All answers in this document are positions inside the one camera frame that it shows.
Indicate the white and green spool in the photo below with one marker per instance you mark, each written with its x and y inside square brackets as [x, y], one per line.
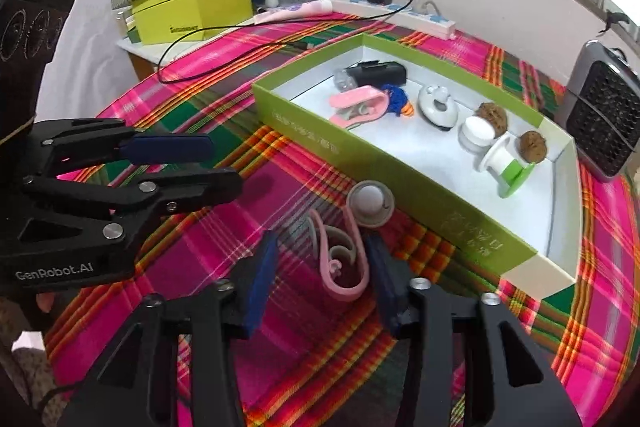
[500, 162]

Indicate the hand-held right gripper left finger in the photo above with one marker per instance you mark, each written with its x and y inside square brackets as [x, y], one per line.
[260, 277]

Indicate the brown walnut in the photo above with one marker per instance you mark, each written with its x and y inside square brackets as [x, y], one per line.
[532, 146]
[492, 117]

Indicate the person's left hand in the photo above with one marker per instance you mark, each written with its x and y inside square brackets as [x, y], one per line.
[45, 302]

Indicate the pink green plaid cloth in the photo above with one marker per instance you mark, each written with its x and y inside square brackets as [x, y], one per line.
[310, 357]

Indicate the white round spotted toy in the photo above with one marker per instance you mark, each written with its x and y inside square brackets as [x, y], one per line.
[439, 107]

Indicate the pink and white tube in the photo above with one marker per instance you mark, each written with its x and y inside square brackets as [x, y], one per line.
[300, 9]

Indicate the yellow-green shoe box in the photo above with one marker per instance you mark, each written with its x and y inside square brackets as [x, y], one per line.
[200, 12]

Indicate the small white round jar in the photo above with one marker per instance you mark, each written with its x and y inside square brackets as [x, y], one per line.
[475, 134]

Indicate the small black flashlight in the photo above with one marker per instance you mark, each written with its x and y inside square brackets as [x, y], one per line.
[375, 72]

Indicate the black hook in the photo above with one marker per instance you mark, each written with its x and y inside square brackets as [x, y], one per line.
[616, 19]

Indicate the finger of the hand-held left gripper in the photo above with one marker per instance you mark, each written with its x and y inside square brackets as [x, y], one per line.
[190, 189]
[170, 148]

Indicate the small white round gadget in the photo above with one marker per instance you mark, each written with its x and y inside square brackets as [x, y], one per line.
[370, 204]

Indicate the grey space heater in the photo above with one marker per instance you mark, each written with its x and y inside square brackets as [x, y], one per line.
[610, 117]

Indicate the pink and white clamp clip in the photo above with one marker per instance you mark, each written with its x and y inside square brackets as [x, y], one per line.
[360, 99]

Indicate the white side table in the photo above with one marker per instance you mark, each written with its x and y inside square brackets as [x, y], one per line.
[145, 49]

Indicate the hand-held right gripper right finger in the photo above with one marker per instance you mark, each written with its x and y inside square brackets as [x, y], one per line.
[385, 277]

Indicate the pink curved clip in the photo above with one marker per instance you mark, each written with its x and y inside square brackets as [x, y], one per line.
[345, 289]

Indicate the white power strip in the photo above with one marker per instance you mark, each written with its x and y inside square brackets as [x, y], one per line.
[435, 24]

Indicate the green and white cardboard box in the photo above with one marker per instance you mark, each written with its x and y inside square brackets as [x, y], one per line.
[400, 187]

